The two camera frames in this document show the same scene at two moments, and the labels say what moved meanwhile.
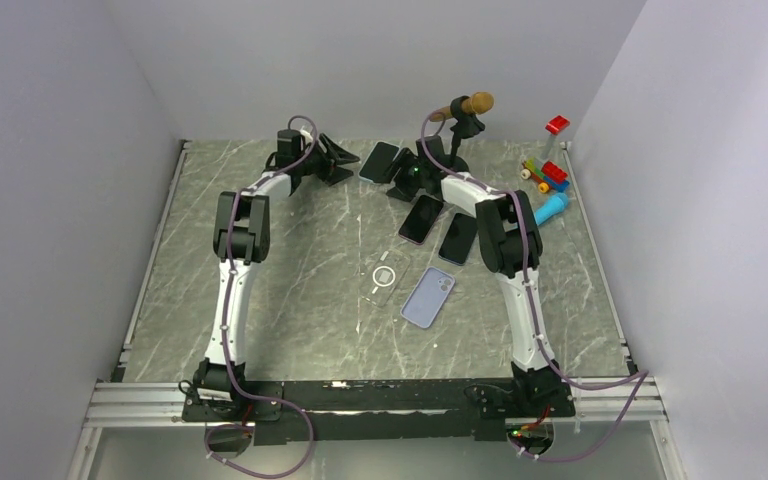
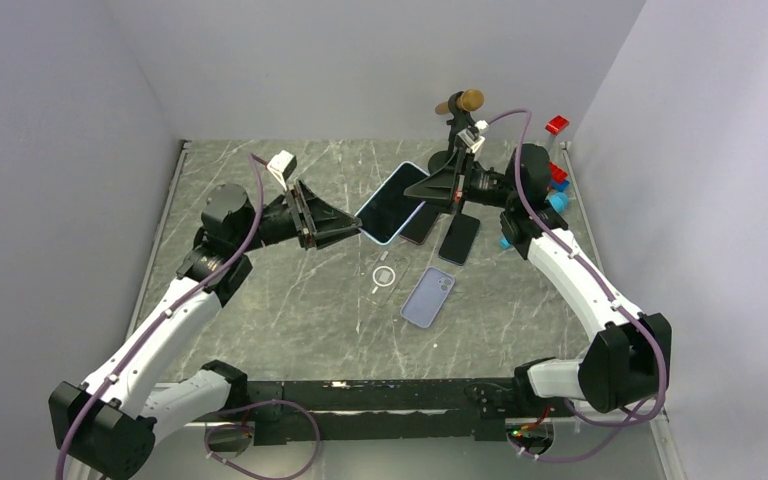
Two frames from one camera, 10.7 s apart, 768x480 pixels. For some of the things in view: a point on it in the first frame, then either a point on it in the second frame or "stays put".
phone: (378, 161) → (388, 210)
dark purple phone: (420, 220) stays put
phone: (385, 278) stays put
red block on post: (557, 124) stays put
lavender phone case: (427, 297) stays put
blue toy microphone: (552, 207) stays put
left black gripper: (331, 173) → (317, 224)
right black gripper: (404, 160) → (439, 189)
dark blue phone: (457, 240) stays put
